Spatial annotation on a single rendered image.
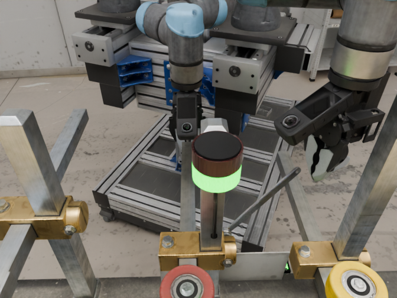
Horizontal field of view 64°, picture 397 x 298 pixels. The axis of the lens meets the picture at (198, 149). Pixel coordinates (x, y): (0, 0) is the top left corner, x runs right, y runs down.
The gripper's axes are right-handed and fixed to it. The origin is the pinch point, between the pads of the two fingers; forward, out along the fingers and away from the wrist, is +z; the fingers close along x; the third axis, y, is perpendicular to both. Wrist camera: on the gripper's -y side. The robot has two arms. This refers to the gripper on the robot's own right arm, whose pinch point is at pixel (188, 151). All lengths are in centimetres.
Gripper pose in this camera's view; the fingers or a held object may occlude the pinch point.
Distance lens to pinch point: 83.9
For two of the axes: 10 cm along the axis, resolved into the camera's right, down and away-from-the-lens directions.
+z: 0.0, 7.7, 6.3
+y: -0.3, -6.3, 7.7
